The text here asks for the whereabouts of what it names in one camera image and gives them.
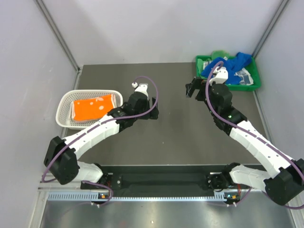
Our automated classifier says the grey slotted cable duct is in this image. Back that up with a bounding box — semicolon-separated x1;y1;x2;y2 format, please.
47;191;227;202

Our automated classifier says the orange folded towel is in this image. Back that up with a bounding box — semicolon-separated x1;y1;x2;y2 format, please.
71;94;116;122

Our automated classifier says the white blue patterned towel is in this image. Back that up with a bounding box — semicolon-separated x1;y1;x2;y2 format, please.
214;57;254;86

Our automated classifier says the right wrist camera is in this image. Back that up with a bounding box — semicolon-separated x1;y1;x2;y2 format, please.
209;67;228;85

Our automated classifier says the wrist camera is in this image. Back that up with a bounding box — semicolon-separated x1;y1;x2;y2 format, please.
209;67;228;85
132;82;148;97

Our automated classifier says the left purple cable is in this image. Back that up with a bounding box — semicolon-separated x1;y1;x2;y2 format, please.
41;76;159;183

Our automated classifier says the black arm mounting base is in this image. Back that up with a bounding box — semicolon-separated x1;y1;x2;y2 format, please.
80;165;250;198

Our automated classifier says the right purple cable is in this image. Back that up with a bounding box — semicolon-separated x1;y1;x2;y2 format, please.
205;61;304;210

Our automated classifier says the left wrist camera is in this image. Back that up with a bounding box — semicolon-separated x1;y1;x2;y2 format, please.
132;82;148;97

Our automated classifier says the green plastic bin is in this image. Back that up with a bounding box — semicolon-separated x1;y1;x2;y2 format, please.
195;52;261;92

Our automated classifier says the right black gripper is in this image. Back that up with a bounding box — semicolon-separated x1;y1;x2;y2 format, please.
185;77;218;117

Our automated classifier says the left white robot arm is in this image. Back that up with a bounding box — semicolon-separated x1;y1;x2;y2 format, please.
44;92;159;188

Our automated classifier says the white perforated plastic basket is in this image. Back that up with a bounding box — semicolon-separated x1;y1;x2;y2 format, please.
56;90;123;130

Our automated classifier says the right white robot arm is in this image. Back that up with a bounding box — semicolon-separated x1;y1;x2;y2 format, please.
185;78;304;206

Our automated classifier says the purple cable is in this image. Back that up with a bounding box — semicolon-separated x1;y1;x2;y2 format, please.
205;61;304;210
41;76;159;183

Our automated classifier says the green towel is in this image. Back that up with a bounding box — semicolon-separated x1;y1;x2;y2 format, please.
196;50;230;77

